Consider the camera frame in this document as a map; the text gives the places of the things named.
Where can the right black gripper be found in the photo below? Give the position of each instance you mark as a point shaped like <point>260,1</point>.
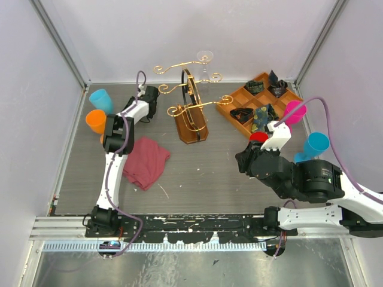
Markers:
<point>242,158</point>

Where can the blue wine glass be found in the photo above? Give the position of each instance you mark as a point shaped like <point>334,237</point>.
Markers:
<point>100,99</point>
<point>315,144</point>

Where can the red wine glass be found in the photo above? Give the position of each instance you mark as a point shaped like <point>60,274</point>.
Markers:
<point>259,137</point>

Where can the pink wine glass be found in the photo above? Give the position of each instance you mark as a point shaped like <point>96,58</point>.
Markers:
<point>297,116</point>

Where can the orange wine glass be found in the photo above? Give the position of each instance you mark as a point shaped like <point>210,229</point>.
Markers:
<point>96,120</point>

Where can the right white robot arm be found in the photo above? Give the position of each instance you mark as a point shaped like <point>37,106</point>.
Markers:
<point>313,181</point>

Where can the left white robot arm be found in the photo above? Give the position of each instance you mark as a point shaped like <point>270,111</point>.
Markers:
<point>118,142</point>

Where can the clear wine glass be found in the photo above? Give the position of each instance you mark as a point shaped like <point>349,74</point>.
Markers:
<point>205,58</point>

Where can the blue floral folded tie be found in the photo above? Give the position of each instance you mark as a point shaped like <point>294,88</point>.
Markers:
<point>262,116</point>

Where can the black rolled tie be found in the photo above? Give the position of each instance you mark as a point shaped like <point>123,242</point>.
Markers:
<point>242,115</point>

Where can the wooden compartment tray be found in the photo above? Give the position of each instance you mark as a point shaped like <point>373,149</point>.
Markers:
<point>242,98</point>

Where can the dark patterned rolled tie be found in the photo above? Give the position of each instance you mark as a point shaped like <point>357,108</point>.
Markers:
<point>277,87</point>

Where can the dark green rolled tie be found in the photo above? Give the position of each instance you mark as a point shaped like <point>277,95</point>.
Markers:
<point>254,87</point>

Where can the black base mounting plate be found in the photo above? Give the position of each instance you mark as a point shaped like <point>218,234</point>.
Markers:
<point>185,228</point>

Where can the dark red cloth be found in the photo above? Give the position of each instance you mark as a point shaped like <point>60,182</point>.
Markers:
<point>146,163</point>

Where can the gold wire wine glass rack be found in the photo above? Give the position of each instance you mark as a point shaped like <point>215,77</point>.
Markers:
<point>190,120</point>

